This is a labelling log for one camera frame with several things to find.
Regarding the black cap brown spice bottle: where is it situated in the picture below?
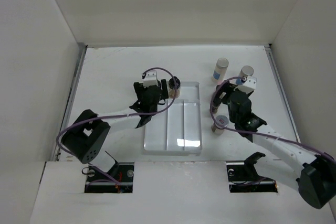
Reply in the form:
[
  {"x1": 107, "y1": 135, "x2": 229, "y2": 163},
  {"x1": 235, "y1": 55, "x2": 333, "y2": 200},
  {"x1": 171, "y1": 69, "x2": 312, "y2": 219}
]
[{"x1": 168, "y1": 76, "x2": 181, "y2": 99}]

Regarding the blue label silver lid jar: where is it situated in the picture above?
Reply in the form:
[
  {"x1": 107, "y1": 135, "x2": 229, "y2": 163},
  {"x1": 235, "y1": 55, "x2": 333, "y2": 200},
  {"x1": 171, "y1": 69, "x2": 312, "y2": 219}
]
[{"x1": 212, "y1": 58, "x2": 229, "y2": 83}]

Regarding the red label silver lid jar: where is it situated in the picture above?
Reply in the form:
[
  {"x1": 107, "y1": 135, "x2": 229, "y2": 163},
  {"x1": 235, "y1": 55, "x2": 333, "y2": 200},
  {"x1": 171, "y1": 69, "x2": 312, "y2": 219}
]
[{"x1": 212, "y1": 115, "x2": 229, "y2": 135}]

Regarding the small dark slim bottle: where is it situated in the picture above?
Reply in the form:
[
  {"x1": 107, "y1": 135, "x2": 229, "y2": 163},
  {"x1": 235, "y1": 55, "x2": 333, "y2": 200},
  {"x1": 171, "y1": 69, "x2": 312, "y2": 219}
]
[{"x1": 211, "y1": 86, "x2": 224, "y2": 114}]

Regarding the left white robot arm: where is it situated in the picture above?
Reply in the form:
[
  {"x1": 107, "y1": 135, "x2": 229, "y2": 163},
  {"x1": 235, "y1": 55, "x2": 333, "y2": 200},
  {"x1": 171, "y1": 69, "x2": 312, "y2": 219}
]
[{"x1": 56, "y1": 79, "x2": 169, "y2": 182}]

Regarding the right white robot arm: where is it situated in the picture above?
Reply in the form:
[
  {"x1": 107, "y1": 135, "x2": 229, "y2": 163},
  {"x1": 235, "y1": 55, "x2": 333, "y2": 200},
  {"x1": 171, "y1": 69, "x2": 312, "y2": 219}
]
[{"x1": 210, "y1": 80, "x2": 335, "y2": 209}]

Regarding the white divided organizer tray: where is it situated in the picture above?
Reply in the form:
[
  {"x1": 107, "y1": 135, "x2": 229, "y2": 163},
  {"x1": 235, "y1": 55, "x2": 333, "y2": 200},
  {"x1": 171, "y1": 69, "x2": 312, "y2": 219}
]
[{"x1": 144, "y1": 82, "x2": 202, "y2": 156}]

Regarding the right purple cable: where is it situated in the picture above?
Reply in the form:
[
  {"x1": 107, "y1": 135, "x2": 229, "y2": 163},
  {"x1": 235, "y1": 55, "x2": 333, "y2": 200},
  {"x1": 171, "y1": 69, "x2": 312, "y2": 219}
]
[{"x1": 208, "y1": 76, "x2": 336, "y2": 162}]

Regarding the purple cable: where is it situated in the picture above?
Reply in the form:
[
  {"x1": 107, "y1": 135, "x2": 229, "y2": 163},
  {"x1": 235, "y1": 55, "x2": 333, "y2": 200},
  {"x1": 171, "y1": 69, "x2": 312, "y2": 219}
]
[
  {"x1": 208, "y1": 76, "x2": 336, "y2": 162},
  {"x1": 56, "y1": 67, "x2": 182, "y2": 185}
]

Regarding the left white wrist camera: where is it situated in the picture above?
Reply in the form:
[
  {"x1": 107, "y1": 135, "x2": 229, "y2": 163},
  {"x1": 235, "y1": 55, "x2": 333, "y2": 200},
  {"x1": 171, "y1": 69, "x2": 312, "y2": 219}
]
[{"x1": 142, "y1": 70, "x2": 159, "y2": 88}]

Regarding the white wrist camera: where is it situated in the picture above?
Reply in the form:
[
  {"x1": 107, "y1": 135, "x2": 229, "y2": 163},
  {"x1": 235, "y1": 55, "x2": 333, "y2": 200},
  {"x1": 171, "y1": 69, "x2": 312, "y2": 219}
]
[
  {"x1": 142, "y1": 70, "x2": 159, "y2": 88},
  {"x1": 235, "y1": 76, "x2": 257, "y2": 94}
]

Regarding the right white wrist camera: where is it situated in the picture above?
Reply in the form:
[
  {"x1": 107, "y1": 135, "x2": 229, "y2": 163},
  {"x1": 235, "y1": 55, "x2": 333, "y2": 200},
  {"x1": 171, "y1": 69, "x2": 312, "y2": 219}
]
[{"x1": 235, "y1": 76, "x2": 257, "y2": 94}]

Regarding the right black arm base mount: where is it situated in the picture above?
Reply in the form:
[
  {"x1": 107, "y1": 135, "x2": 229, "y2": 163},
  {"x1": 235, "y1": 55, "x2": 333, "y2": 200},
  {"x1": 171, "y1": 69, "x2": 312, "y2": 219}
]
[{"x1": 236, "y1": 152, "x2": 266, "y2": 182}]

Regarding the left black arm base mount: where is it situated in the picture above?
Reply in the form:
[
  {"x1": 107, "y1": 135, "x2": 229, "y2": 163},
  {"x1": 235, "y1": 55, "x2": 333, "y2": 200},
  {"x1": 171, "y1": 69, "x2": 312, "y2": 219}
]
[{"x1": 81, "y1": 152, "x2": 121, "y2": 185}]

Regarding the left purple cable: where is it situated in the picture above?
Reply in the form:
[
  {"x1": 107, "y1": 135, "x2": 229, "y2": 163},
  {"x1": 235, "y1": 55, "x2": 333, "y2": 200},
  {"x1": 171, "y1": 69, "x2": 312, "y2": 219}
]
[{"x1": 56, "y1": 67, "x2": 182, "y2": 185}]

